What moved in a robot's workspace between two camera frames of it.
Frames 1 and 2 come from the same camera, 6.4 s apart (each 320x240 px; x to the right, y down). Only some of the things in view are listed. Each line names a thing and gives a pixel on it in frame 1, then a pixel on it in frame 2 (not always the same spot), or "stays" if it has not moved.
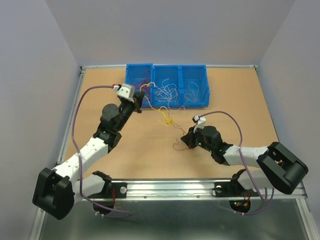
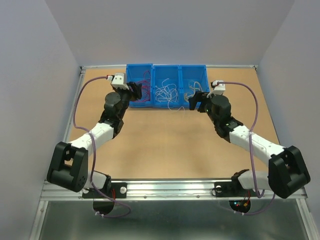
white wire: [167, 92] stays
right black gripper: [188, 139] -> [198, 95]
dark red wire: [143, 85] stays
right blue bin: [194, 90] stays
